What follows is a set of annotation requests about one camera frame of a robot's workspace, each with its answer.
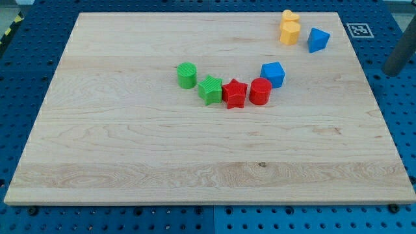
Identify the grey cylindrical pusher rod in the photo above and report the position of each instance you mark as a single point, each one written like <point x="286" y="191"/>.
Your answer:
<point x="402" y="53"/>

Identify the blue triangle block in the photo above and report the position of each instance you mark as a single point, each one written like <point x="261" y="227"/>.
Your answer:
<point x="317" y="40"/>

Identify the white fiducial marker tag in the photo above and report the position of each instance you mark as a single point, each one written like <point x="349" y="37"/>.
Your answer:
<point x="359" y="30"/>

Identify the yellow hexagon block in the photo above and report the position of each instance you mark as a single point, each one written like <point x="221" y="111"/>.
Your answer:
<point x="290" y="32"/>

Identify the yellow heart block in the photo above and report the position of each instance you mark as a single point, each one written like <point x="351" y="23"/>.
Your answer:
<point x="288" y="15"/>

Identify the blue cube block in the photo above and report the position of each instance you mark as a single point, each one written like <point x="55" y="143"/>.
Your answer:
<point x="274" y="72"/>

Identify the red cylinder block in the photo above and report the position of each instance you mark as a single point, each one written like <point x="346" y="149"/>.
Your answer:
<point x="260" y="90"/>

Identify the black screw right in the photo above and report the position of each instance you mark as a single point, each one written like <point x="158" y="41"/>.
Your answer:
<point x="393" y="208"/>

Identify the black screw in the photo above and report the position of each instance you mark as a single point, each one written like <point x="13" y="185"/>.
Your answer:
<point x="32" y="211"/>
<point x="393" y="208"/>

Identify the red star block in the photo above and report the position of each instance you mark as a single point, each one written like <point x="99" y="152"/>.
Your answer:
<point x="234" y="94"/>

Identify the green star block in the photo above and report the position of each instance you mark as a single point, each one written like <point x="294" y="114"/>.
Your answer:
<point x="210" y="90"/>

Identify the green cylinder block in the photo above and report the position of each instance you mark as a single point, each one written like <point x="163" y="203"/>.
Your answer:
<point x="186" y="75"/>

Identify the wooden board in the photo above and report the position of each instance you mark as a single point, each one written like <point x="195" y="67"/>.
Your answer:
<point x="115" y="128"/>

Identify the black screw left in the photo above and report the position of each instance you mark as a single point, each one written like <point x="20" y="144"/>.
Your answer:
<point x="32" y="211"/>

